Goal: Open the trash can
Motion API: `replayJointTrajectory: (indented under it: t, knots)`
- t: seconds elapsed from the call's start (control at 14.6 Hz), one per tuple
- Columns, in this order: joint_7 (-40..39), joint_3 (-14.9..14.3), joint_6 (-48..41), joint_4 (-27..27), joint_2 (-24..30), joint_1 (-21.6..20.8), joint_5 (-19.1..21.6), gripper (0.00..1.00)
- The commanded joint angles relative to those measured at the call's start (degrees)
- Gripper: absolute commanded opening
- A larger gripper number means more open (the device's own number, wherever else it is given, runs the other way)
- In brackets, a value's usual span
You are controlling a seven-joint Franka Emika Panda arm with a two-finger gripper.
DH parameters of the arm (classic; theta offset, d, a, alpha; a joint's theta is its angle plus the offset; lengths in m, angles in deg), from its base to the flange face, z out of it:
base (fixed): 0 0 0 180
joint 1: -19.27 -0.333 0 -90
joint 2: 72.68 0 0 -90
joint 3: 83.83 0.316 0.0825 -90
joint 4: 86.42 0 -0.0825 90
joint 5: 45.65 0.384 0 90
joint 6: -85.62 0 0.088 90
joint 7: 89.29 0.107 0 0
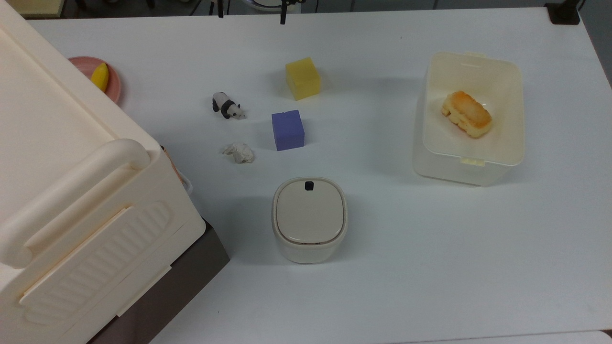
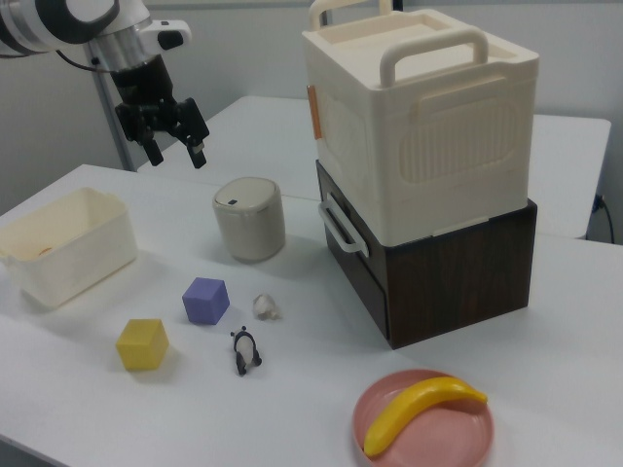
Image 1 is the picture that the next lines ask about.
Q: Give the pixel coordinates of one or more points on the yellow foam cube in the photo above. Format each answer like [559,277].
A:
[302,79]

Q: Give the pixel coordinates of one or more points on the purple foam cube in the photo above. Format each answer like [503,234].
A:
[288,130]

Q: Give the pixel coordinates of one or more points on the beige lidded trash can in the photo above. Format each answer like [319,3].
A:
[308,220]

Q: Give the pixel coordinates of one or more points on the small panda figurine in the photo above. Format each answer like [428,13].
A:
[224,105]

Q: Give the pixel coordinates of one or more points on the cream open plastic bin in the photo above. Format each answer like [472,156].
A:
[502,143]

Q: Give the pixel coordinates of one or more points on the pale yellow board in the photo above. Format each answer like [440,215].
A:
[36,5]

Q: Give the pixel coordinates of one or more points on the toy toasted bread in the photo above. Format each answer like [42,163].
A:
[467,113]

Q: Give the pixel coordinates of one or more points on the crumpled white paper ball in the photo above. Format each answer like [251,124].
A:
[241,153]

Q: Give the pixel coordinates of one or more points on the orange tag on storage box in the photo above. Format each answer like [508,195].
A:
[172,165]

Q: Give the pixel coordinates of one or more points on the yellow toy banana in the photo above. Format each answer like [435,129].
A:
[100,76]

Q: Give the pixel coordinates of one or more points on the thin black tripod leg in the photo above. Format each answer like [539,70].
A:
[220,8]

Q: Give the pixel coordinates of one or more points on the pink plate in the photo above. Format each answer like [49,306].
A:
[114,87]

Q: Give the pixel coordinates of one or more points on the black table clamp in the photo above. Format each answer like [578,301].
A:
[564,14]

